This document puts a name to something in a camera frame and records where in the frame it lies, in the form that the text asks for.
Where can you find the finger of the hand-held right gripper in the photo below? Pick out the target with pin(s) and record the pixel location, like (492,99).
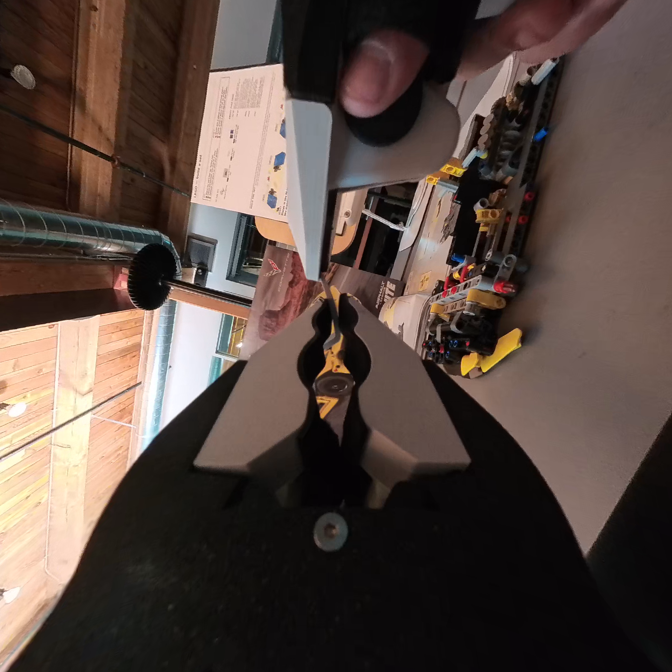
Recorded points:
(309,183)

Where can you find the lego instruction booklet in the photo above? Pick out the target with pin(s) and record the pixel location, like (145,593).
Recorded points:
(435,236)

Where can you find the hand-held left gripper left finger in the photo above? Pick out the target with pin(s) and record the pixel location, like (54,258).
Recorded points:
(252,409)

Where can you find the lego car chassis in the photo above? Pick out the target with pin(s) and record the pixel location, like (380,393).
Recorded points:
(472,315)

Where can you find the printed instruction sheet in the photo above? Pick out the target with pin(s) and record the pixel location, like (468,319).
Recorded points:
(236,131)

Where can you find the black pole floor lamp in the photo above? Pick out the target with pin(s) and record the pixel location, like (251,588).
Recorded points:
(149,278)

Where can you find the dark wall speaker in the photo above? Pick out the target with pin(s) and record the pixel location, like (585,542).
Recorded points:
(200,252)

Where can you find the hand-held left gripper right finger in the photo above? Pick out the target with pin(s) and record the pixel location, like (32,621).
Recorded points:
(414,409)

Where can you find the person's right hand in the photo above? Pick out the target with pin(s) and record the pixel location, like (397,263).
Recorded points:
(383,73)

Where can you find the teal ceiling duct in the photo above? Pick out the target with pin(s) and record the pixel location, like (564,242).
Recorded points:
(52,231)

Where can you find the lego set box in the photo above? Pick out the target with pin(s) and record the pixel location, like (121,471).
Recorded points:
(283,299)

